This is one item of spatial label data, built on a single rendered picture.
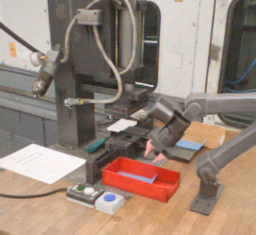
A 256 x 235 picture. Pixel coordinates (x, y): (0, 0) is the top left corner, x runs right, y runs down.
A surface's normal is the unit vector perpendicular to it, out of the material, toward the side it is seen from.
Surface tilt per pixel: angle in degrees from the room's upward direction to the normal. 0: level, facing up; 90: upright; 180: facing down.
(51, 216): 0
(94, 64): 90
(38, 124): 90
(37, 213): 0
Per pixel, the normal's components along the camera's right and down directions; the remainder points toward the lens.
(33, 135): -0.47, 0.33
